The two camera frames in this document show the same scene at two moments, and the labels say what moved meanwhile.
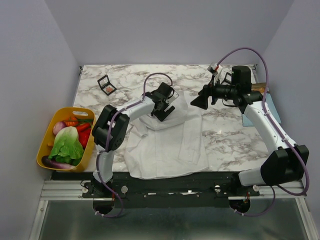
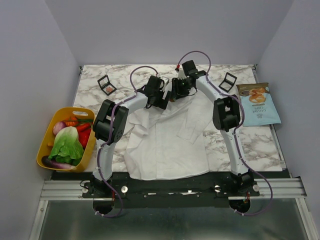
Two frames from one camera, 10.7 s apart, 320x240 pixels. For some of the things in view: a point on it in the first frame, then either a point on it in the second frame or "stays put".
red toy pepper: [84, 130] stays put
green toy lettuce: [67, 148] stays put
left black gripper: [162, 116] to [162, 104]
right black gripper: [212, 92] to [177, 88]
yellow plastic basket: [63, 113] stays put
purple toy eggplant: [48, 162] stays put
